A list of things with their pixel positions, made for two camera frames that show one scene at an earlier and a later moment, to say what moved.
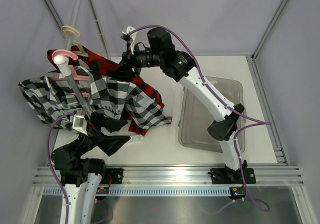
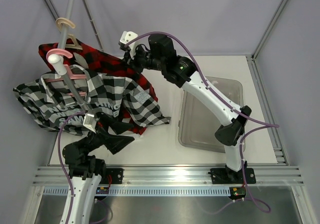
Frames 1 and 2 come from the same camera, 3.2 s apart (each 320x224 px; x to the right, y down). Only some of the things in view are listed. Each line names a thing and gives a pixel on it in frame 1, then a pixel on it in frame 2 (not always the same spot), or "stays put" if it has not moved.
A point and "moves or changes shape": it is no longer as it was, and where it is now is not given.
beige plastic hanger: [64, 29] to [59, 22]
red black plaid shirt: [76, 56] moves or changes shape
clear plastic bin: [196, 116] stays put
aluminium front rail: [273, 174] stays put
